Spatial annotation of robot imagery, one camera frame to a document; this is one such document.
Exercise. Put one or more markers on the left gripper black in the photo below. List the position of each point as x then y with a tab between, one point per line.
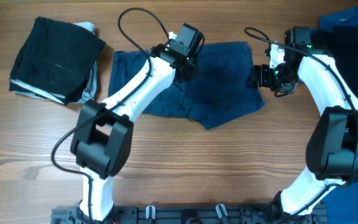
193	73

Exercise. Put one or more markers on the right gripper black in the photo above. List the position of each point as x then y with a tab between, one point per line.
260	78

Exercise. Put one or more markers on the blue denim shorts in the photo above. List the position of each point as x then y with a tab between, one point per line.
219	94

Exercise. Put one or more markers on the black t-shirt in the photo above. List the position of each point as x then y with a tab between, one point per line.
343	44

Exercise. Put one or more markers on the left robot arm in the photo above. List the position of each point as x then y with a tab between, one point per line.
102	142

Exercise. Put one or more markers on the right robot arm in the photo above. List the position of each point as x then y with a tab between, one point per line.
332	151

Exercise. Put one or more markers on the folded black garment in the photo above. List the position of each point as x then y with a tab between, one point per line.
54	59

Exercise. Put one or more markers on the blue polo shirt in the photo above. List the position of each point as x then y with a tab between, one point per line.
341	204

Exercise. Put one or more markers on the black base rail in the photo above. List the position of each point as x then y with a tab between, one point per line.
253	213

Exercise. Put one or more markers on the right white rail clip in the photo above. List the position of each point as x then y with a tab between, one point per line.
221	211

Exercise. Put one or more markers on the white rail clip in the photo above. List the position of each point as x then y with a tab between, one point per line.
221	211
150	212

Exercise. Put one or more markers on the left white rail clip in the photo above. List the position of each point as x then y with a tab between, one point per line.
150	212

